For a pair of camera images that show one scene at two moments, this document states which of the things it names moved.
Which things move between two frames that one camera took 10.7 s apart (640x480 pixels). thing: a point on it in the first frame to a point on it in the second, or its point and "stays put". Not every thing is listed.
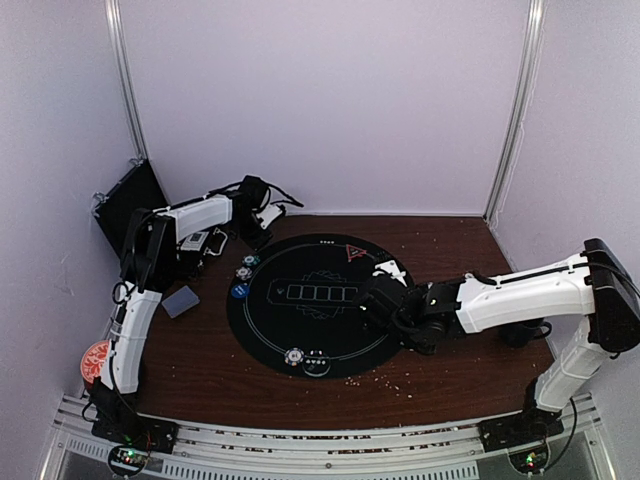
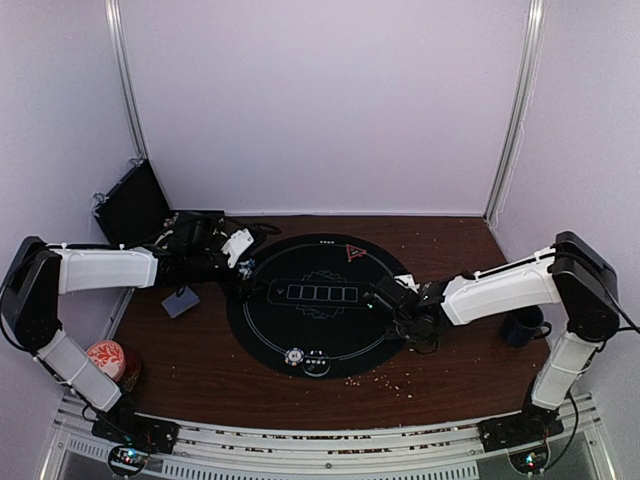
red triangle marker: [354, 252] stays put
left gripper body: [249, 236] to [200, 267]
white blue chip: [294, 356] stays put
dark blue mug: [523, 333] stays put
